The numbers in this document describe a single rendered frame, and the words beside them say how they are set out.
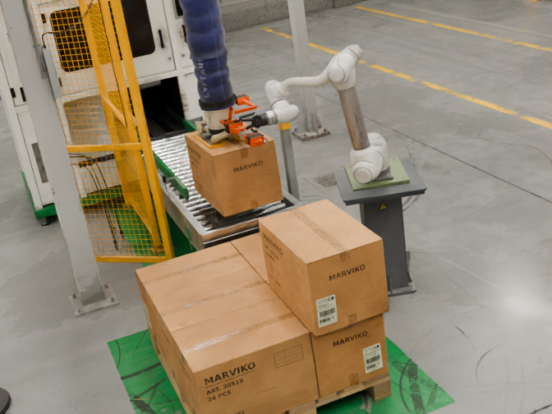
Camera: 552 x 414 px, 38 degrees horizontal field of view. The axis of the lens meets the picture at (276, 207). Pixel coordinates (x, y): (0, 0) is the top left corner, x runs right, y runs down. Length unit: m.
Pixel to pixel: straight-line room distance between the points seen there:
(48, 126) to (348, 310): 2.35
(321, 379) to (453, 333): 1.04
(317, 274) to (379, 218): 1.32
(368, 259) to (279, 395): 0.80
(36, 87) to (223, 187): 1.31
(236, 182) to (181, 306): 0.95
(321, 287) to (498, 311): 1.55
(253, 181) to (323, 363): 1.38
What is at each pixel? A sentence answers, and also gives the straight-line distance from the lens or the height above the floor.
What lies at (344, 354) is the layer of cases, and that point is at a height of 0.35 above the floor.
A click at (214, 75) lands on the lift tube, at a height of 1.50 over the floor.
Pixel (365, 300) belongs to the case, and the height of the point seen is 0.65.
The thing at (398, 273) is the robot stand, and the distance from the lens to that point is 5.16.
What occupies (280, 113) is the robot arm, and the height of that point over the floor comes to 1.23.
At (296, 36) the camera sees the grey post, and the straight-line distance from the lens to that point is 7.92.
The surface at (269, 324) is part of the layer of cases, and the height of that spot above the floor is 0.54.
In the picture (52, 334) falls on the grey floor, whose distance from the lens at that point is 5.51.
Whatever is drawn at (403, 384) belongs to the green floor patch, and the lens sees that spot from 4.42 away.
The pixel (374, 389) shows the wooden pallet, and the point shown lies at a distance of 4.28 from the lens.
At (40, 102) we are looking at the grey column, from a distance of 5.20.
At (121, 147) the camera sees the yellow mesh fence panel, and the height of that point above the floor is 0.99.
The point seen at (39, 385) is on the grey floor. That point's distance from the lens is 5.05.
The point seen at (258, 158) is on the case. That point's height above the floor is 0.98.
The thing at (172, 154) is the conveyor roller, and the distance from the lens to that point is 6.58.
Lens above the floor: 2.66
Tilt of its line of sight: 24 degrees down
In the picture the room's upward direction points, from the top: 9 degrees counter-clockwise
